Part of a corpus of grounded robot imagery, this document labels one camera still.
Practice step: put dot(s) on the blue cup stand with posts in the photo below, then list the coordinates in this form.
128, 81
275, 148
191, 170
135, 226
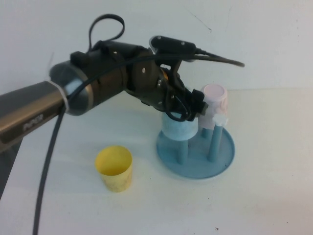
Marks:
195, 169

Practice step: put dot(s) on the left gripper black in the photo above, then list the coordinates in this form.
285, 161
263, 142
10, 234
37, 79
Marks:
176, 98

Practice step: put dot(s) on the blue plastic cup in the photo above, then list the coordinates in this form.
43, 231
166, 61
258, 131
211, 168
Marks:
178, 131

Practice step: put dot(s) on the left robot arm dark grey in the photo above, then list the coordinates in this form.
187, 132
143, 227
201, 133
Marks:
29, 115

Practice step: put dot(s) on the pink plastic cup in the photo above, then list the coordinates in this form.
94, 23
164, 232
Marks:
216, 98

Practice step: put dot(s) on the yellow plastic cup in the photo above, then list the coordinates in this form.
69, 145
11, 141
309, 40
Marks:
115, 181

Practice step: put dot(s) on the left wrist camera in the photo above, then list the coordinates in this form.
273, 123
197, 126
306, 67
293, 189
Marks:
171, 45

